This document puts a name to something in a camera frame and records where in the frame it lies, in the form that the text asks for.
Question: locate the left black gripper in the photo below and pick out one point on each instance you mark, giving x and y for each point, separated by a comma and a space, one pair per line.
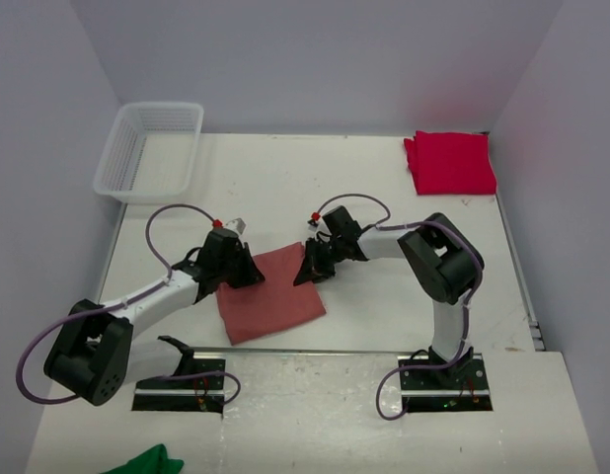
252, 274

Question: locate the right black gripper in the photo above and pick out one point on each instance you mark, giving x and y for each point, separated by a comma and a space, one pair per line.
315, 270

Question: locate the salmon pink t shirt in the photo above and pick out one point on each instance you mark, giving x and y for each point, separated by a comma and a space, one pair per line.
274, 305

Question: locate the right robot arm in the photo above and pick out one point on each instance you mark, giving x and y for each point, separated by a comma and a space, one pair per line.
446, 265

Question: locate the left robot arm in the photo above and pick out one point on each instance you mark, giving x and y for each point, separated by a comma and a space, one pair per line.
94, 353

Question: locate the white plastic basket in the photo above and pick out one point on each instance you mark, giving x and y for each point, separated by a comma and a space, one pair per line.
150, 153

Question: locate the folded red t shirt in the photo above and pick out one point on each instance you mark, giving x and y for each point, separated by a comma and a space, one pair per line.
450, 163

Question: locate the green cloth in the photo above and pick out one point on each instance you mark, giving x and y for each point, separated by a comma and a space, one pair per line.
155, 460

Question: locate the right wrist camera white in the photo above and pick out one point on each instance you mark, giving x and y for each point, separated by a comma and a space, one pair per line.
316, 222

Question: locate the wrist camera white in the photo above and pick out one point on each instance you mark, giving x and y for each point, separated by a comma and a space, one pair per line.
236, 225
316, 222

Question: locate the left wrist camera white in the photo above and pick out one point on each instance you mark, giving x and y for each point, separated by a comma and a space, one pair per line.
236, 225

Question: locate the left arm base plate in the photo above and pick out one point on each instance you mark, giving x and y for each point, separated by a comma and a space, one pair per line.
205, 394

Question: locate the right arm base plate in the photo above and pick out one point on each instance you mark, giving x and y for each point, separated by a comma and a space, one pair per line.
428, 391

